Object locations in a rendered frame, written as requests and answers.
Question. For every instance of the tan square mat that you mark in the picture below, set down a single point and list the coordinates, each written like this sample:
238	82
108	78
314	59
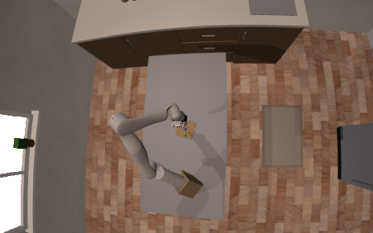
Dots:
189	130

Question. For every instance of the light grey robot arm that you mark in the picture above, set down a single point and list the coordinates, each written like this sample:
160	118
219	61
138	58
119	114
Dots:
124	127

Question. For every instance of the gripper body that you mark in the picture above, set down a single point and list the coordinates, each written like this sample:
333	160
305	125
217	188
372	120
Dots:
180	122

